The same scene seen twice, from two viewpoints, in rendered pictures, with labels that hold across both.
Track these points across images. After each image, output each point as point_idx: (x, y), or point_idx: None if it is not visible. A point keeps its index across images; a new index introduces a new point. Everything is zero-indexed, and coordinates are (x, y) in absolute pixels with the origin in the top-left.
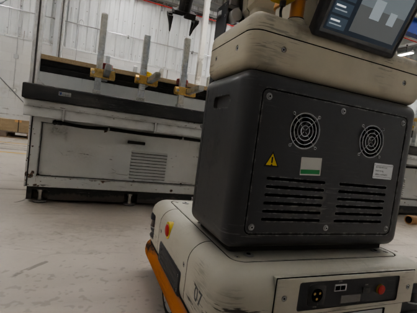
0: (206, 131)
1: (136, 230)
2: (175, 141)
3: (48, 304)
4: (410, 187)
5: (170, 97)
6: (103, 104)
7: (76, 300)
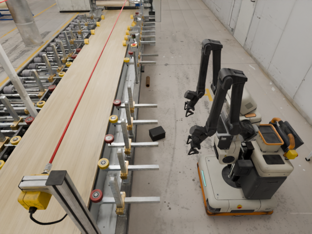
0: (261, 186)
1: (164, 215)
2: None
3: None
4: None
5: (104, 152)
6: (129, 210)
7: None
